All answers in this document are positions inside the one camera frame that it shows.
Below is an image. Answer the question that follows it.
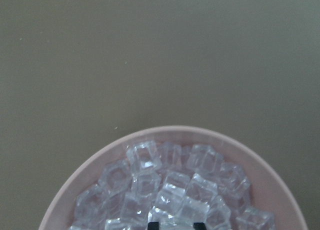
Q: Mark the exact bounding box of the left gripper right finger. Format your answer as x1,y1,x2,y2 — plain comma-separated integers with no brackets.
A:
193,222,205,230

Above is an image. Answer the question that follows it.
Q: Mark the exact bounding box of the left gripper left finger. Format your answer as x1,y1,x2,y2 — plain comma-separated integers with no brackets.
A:
147,221,159,230

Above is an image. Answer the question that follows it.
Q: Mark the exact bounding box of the pile of ice cubes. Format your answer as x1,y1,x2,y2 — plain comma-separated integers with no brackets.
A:
70,141,276,230

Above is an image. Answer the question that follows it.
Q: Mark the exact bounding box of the pink bowl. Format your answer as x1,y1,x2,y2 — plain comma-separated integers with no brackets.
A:
39,125,308,230

